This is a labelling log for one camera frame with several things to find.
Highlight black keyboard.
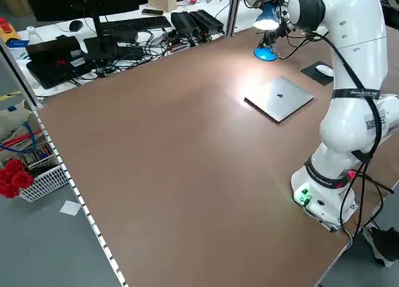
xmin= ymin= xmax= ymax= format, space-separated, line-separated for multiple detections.
xmin=99 ymin=16 xmax=173 ymax=32

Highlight grey closed laptop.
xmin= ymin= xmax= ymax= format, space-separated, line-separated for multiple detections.
xmin=244 ymin=75 xmax=315 ymax=124

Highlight aluminium frame post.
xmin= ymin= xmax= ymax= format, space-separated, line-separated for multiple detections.
xmin=226 ymin=0 xmax=243 ymax=37

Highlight black mouse mat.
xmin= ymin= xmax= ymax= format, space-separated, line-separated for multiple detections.
xmin=300 ymin=61 xmax=334 ymax=87

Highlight person's shoe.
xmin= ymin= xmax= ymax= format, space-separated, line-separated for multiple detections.
xmin=362 ymin=226 xmax=399 ymax=268

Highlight red artificial flowers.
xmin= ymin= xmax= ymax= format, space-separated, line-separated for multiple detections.
xmin=0 ymin=158 xmax=35 ymax=200

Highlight light wooden box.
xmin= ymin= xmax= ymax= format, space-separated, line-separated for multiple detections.
xmin=147 ymin=0 xmax=178 ymax=13

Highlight black arm base cable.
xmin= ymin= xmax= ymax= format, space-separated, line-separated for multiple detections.
xmin=339 ymin=155 xmax=394 ymax=241

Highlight white bag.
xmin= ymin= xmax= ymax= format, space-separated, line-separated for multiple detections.
xmin=0 ymin=100 xmax=43 ymax=150

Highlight white wire basket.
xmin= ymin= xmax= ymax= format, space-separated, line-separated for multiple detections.
xmin=18 ymin=163 xmax=70 ymax=203

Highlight clear water bottle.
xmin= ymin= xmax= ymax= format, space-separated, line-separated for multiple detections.
xmin=26 ymin=26 xmax=43 ymax=46

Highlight white computer mouse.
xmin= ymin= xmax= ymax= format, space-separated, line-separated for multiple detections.
xmin=315 ymin=64 xmax=334 ymax=77

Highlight black power supply box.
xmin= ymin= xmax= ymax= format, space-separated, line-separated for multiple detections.
xmin=170 ymin=11 xmax=200 ymax=36
xmin=190 ymin=9 xmax=225 ymax=35

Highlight white paper sheet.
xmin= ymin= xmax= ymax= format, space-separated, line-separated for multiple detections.
xmin=59 ymin=200 xmax=82 ymax=216

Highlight open black laptop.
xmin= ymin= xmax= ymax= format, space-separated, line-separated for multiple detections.
xmin=26 ymin=36 xmax=96 ymax=89

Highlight blue white box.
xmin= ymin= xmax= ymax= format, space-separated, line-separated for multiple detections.
xmin=6 ymin=39 xmax=29 ymax=49

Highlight blue desk lamp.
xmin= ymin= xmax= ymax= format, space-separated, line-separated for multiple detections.
xmin=252 ymin=2 xmax=280 ymax=62

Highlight black monitor stand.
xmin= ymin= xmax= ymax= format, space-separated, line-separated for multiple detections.
xmin=83 ymin=0 xmax=145 ymax=62

